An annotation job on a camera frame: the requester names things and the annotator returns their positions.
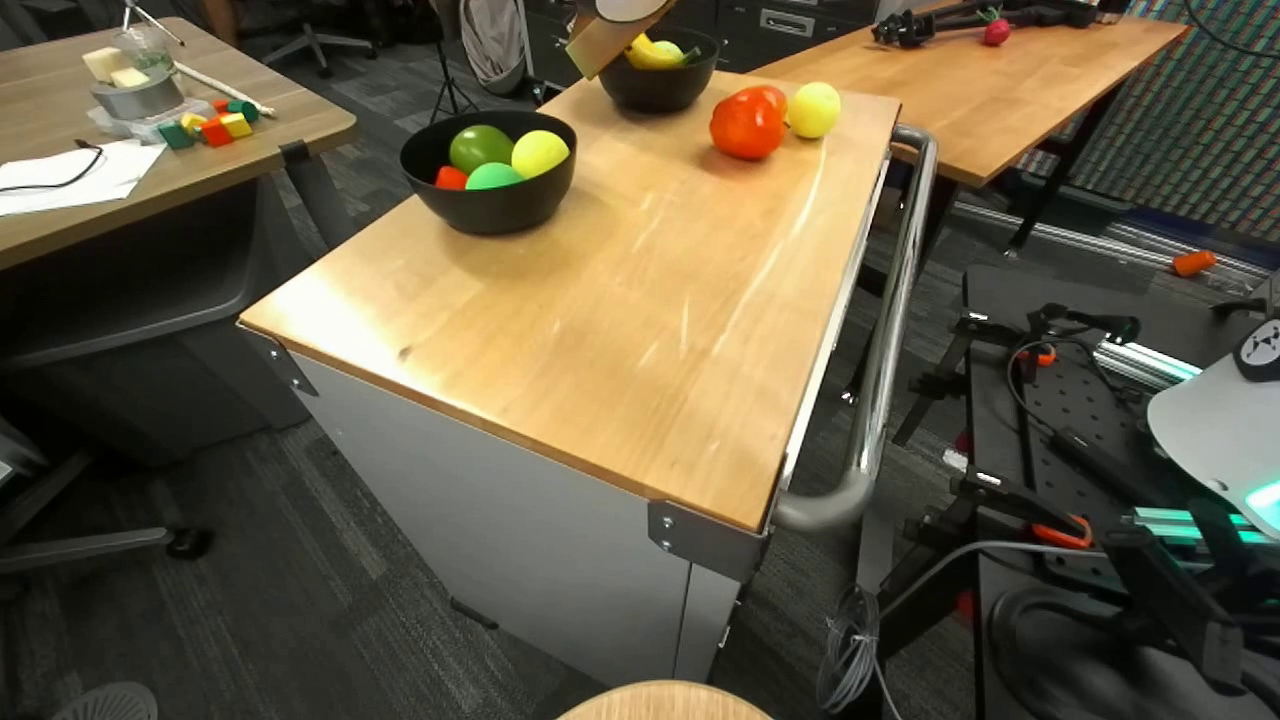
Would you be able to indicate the yellow green plush lemon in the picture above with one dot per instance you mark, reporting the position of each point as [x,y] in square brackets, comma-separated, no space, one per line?
[536,155]

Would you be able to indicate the small red plush strawberry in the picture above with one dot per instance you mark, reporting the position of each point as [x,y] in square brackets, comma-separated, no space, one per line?
[450,176]

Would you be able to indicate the green plush apple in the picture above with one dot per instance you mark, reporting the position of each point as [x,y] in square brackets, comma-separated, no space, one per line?
[477,144]

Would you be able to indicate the yellow plush banana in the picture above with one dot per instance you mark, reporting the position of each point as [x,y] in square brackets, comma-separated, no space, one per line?
[653,53]

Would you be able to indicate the green plush ball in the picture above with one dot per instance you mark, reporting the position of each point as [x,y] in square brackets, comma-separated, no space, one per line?
[495,176]

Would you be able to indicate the orange red plush tomato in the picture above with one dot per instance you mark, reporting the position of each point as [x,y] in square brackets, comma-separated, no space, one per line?
[749,121]

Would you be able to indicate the yellow plush ball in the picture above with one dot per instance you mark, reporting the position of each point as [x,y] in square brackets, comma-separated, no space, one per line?
[814,109]

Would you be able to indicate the colourful toy blocks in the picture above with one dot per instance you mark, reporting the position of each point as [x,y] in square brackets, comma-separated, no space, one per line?
[215,126]

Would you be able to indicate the white cart with wooden top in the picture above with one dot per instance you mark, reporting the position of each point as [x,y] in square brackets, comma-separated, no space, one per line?
[584,428]

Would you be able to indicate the far black bowl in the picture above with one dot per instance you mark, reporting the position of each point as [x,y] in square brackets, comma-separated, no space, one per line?
[662,91]

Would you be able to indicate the black bowl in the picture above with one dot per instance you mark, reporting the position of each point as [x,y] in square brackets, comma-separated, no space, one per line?
[662,91]
[491,215]

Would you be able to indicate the near black bowl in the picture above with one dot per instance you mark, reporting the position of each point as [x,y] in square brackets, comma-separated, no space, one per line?
[491,215]

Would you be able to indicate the round wooden stool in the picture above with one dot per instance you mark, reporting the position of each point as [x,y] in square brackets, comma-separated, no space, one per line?
[664,702]

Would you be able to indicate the wooden desk far right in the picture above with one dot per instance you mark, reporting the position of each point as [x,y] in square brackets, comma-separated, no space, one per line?
[989,107]

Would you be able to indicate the black tool with red tip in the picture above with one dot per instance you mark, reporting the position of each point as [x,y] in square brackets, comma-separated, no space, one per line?
[994,21]

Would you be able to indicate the white paper sheets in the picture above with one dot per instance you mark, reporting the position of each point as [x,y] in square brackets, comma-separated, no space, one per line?
[76,176]

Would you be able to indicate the clear plastic container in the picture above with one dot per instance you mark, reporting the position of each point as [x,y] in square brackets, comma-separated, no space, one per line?
[132,73]

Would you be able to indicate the wooden desk with papers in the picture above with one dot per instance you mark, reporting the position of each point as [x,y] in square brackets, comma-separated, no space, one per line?
[102,242]

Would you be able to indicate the metal cart handle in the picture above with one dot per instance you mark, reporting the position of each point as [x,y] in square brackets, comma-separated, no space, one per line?
[872,401]

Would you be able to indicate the wrist camera wooden mount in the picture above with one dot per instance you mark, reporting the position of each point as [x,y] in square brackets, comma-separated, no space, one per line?
[604,29]

